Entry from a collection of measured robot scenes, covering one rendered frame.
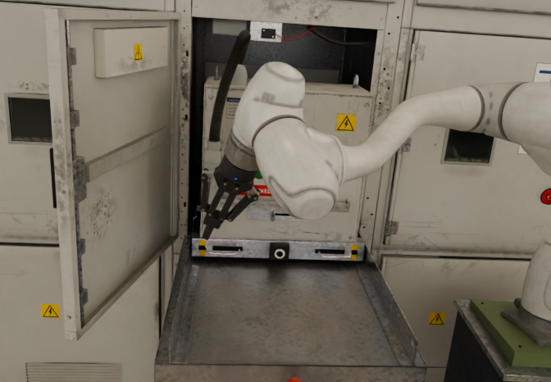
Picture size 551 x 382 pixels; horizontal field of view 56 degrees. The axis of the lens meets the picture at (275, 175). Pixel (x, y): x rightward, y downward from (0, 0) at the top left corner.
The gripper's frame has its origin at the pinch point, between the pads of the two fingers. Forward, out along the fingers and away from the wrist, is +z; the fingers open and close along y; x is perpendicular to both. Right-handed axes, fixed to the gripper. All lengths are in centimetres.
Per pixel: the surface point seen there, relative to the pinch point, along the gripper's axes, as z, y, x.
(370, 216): 24, -55, -56
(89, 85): -9.1, 36.8, -18.3
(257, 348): 21.6, -21.4, 10.8
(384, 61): -22, -35, -74
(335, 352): 15.5, -38.9, 9.0
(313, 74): 16, -25, -125
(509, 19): -47, -65, -86
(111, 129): 4.1, 30.4, -22.8
